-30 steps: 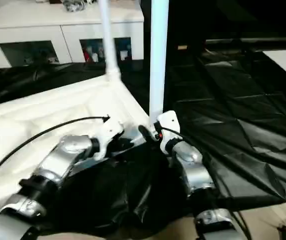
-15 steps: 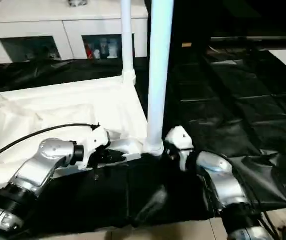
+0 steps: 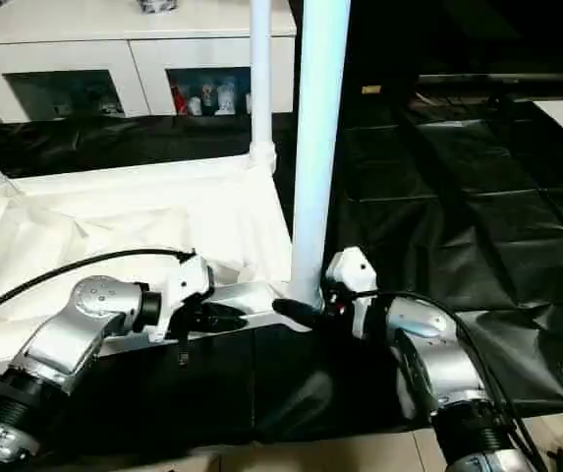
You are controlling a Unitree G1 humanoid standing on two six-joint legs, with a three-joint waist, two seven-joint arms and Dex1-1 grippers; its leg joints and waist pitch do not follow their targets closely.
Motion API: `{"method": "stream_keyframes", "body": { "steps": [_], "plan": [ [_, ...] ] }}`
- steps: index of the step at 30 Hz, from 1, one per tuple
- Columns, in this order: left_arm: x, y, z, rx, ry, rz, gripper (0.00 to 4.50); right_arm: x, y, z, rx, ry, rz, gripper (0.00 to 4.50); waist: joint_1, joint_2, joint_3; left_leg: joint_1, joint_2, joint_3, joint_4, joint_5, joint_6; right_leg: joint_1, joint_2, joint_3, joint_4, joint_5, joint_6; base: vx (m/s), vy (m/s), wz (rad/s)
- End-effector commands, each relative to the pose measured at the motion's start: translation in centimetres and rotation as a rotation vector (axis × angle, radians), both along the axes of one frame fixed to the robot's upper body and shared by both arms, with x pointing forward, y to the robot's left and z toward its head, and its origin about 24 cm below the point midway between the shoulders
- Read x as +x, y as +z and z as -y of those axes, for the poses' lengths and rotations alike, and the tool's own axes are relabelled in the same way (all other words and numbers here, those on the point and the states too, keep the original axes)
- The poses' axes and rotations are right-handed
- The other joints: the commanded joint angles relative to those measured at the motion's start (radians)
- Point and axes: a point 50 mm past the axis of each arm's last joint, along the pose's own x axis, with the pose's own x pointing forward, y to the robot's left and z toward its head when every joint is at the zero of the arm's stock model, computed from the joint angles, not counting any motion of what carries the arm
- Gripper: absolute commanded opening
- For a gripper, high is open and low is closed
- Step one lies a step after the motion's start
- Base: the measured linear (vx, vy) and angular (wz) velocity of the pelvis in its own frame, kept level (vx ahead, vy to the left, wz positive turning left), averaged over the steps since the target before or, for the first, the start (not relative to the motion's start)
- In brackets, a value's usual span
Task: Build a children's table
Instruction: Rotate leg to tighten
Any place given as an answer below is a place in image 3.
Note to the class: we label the white plastic table top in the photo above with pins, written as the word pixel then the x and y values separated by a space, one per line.
pixel 114 216

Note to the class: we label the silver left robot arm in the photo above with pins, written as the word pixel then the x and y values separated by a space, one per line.
pixel 65 334

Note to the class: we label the black plastic mat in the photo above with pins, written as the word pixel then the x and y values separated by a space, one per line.
pixel 478 216

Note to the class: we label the small white jar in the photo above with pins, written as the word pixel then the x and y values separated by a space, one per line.
pixel 195 104

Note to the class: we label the small yellow tag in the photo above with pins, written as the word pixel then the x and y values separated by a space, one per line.
pixel 370 89

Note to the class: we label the tall clear bottle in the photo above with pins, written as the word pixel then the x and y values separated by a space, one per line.
pixel 225 96

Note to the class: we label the white cabinet with glass doors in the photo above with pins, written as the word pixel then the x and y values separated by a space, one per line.
pixel 65 39

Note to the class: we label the small dark grey bundle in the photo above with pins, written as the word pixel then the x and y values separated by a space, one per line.
pixel 159 4

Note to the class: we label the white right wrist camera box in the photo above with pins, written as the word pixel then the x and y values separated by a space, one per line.
pixel 350 280

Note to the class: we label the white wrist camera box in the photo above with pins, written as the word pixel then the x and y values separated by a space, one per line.
pixel 183 290
pixel 350 280

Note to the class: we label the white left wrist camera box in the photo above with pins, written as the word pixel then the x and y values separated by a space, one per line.
pixel 183 290

